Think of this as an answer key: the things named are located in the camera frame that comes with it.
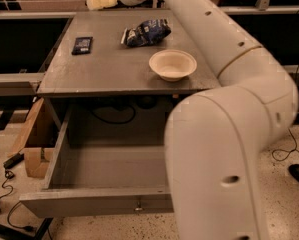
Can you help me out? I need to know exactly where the dark blue rxbar wrapper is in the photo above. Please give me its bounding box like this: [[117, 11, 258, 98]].
[[71, 37, 93, 55]]

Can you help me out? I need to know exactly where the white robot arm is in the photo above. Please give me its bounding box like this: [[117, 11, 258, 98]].
[[87, 0, 299, 240]]

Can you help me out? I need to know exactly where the open grey top drawer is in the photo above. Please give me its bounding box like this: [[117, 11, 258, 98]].
[[20, 104, 173, 218]]

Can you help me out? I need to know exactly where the metal drawer knob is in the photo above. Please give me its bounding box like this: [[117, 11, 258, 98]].
[[134, 201, 143, 212]]

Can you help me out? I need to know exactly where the blue crumpled chip bag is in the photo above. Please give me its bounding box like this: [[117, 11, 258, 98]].
[[121, 19, 171, 48]]

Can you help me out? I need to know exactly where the grey wooden cabinet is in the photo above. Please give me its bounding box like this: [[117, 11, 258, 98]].
[[38, 9, 220, 126]]

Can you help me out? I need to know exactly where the white paper bowl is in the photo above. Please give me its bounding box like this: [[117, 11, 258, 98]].
[[149, 49, 197, 82]]

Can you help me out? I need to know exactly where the cardboard box on floor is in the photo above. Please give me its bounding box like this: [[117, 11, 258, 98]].
[[9, 98, 57, 179]]

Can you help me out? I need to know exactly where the black cable under cabinet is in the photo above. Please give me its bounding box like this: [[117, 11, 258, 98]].
[[89, 103, 137, 125]]

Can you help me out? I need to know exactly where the black cable on left floor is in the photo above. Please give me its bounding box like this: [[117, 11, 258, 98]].
[[0, 169, 37, 233]]

